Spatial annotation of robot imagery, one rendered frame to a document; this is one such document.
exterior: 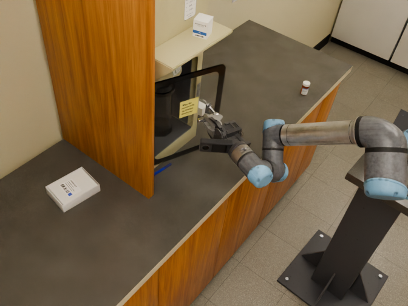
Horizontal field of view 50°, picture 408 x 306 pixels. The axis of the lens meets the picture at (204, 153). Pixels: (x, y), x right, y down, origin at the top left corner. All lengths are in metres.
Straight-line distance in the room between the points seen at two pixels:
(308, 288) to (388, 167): 1.46
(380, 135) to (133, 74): 0.74
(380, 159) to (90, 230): 0.99
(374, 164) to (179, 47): 0.69
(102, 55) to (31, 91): 0.44
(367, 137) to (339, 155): 2.09
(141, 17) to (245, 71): 1.23
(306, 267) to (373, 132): 1.52
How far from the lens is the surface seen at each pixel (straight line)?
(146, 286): 1.68
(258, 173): 1.43
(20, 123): 1.81
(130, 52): 1.30
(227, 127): 1.57
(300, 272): 2.71
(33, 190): 1.78
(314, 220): 2.97
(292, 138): 1.49
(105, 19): 1.33
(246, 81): 2.30
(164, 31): 1.44
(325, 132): 1.43
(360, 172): 1.98
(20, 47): 1.66
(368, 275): 2.85
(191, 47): 1.44
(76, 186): 1.71
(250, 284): 2.61
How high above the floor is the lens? 2.27
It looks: 46 degrees down
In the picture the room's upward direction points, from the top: 7 degrees clockwise
